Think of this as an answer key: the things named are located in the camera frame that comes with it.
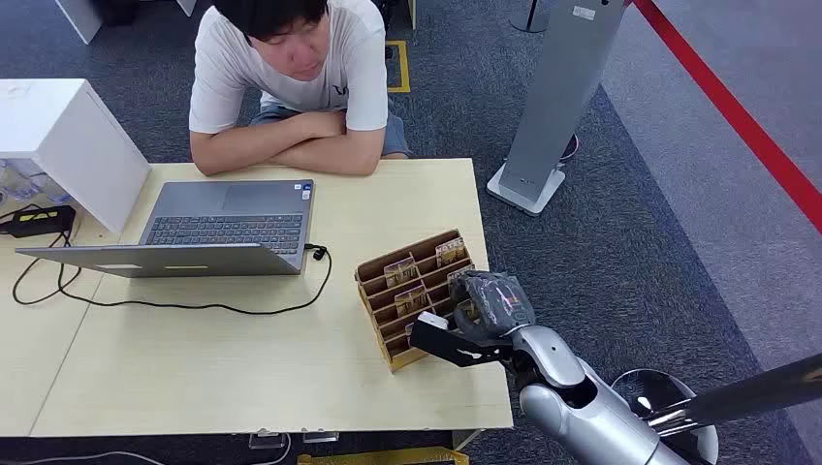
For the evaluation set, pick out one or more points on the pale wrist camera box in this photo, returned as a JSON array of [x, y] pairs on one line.
[[433, 320]]

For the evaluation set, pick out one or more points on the white box cabinet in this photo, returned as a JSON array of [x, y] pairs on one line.
[[70, 141]]

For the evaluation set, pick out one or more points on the yellow flat object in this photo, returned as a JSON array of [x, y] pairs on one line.
[[385, 457]]

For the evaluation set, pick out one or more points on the clear table clamp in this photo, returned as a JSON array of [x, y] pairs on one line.
[[320, 437], [266, 441]]

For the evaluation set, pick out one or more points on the black camera bracket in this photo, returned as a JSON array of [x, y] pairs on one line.
[[449, 348]]

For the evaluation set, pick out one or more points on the person's left forearm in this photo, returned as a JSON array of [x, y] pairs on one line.
[[347, 160]]

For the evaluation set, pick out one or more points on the person's right hand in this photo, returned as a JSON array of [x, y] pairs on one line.
[[319, 124]]

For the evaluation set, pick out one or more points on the grey laptop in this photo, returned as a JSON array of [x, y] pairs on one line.
[[225, 205]]

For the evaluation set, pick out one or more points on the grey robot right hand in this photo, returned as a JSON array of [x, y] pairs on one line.
[[498, 301]]

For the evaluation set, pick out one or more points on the clear plastic bottle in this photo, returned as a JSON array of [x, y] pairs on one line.
[[53, 189], [16, 179]]

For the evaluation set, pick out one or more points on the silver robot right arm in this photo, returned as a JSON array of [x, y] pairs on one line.
[[578, 411]]

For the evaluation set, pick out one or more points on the white furniture panel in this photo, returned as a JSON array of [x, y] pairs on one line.
[[80, 16]]

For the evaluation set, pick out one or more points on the person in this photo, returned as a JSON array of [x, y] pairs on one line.
[[347, 64]]

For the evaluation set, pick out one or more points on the person's left hand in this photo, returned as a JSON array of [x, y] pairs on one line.
[[282, 158]]

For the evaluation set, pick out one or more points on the wooden card holder rack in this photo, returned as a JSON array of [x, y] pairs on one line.
[[379, 301]]

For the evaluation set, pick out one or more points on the black stand base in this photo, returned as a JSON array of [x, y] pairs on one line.
[[530, 22]]

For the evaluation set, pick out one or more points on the grey pillar stand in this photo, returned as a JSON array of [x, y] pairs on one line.
[[559, 96]]

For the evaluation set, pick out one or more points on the black power adapter yellow label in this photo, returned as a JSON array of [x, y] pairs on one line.
[[40, 221]]

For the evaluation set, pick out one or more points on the person's right forearm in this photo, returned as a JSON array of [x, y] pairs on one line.
[[237, 151]]

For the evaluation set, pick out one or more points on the dark round base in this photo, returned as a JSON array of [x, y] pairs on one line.
[[570, 147]]

